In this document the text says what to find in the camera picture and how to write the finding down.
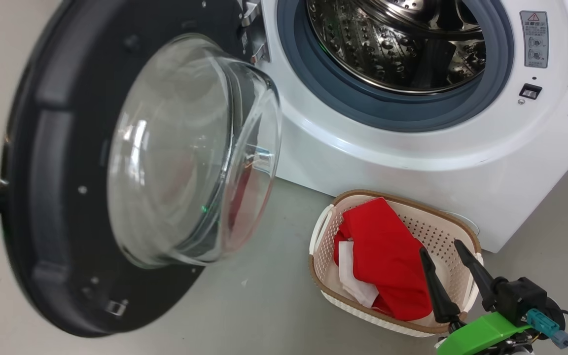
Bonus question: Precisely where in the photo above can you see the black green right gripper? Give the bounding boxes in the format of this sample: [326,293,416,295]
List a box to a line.
[419,239,566,355]

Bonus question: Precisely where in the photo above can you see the red cloth garment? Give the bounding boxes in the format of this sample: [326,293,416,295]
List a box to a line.
[333,197,433,321]

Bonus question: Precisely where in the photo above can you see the black washing machine door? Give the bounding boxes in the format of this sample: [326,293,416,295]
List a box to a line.
[0,0,283,338]

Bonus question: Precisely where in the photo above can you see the white cloth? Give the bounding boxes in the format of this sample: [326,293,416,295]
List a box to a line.
[338,241,379,307]

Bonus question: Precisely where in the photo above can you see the cream plastic laundry basket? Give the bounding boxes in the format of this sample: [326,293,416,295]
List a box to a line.
[309,189,484,338]

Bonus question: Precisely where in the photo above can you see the white washing machine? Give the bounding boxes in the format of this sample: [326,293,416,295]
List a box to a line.
[237,0,568,253]

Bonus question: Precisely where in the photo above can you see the grey rubber door gasket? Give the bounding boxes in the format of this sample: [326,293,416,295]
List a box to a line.
[277,0,515,133]

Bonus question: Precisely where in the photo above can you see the black door latch socket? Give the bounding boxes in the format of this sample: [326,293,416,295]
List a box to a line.
[519,83,543,101]

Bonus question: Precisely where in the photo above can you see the metal door hinge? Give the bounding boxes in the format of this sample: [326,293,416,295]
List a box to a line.
[237,0,271,65]

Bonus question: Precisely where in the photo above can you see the round white filter cover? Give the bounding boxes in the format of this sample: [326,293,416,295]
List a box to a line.
[442,211,480,237]

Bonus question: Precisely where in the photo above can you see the grey warning sticker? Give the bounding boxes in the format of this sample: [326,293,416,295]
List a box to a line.
[520,10,549,69]

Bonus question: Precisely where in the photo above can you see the teal cable connector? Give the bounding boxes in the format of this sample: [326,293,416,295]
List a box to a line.
[527,308,568,350]

